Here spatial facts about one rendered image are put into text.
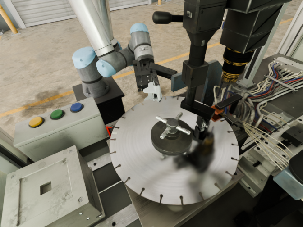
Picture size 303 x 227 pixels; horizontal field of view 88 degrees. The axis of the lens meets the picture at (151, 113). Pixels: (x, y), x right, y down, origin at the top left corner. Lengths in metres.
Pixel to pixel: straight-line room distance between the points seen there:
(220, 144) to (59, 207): 0.41
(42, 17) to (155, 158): 5.99
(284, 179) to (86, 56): 0.80
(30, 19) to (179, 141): 6.03
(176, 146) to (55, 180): 0.32
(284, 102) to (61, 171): 0.98
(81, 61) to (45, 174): 0.52
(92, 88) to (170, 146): 0.62
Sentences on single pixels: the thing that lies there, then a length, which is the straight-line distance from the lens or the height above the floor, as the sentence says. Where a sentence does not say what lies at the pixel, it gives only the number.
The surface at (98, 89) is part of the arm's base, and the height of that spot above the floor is 0.79.
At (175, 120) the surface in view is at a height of 1.00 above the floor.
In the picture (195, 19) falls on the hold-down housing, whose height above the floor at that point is 1.22.
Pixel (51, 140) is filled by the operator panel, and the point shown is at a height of 0.86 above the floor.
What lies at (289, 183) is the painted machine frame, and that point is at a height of 1.03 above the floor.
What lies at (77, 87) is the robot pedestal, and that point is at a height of 0.75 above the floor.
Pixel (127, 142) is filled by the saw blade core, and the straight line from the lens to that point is 0.42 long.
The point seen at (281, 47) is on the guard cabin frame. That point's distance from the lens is 1.50.
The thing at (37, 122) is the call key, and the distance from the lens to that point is 0.67.
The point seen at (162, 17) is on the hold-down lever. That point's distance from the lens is 0.32.
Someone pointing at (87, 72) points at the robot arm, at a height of 0.90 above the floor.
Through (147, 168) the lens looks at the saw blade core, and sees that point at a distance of 0.38.
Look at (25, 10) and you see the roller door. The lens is 6.19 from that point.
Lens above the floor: 1.29
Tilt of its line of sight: 46 degrees down
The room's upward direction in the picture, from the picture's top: 5 degrees counter-clockwise
